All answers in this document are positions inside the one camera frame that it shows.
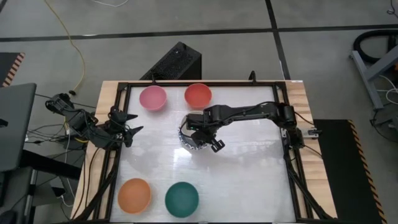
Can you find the black table frame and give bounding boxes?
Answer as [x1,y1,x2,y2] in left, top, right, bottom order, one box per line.
[74,80,335,224]

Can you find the dark green plastic bowl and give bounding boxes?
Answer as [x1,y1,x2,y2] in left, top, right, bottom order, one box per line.
[164,181,200,219]

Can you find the grey metal stand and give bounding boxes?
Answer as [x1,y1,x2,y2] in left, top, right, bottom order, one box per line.
[349,45,398,110]

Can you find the thin white floor cable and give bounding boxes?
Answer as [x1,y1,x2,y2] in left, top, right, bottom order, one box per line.
[89,0,130,8]

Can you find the blue patterned paper bowl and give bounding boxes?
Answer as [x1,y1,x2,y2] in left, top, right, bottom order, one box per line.
[177,121,210,152]

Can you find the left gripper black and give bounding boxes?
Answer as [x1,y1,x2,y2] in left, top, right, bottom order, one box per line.
[107,105,145,148]

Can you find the silver metal bracket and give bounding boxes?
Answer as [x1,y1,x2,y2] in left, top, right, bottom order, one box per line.
[305,126,323,138]

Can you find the black hose loop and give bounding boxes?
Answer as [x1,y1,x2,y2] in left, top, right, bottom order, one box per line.
[353,29,398,65]

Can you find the black floor cable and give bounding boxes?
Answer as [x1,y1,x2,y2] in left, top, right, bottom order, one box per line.
[369,108,398,158]

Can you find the pink plastic bowl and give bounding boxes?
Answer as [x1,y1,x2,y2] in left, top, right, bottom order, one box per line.
[138,85,168,112]

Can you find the black cable bundle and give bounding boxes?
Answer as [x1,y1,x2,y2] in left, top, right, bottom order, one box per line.
[24,123,91,147]

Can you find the black hazard-striped floor mat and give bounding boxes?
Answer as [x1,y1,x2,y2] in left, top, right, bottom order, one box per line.
[313,118,388,224]
[0,52,26,88]

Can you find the red-orange plastic bowl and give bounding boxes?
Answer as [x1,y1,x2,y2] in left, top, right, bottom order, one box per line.
[183,82,213,110]

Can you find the long yellow cable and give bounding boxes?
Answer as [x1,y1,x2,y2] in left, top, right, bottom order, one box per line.
[43,0,86,95]

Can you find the grey desk panel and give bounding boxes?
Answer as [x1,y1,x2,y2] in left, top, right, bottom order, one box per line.
[0,82,38,173]

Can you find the black perforated box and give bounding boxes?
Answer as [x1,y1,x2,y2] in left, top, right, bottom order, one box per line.
[139,40,203,82]

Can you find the white cable coil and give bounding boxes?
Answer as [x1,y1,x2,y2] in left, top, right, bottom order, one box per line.
[377,74,398,106]

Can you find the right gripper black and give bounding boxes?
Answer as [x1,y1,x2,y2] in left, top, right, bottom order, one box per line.
[185,105,226,154]

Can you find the orange plastic bowl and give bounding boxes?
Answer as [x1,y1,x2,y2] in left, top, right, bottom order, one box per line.
[117,177,153,215]

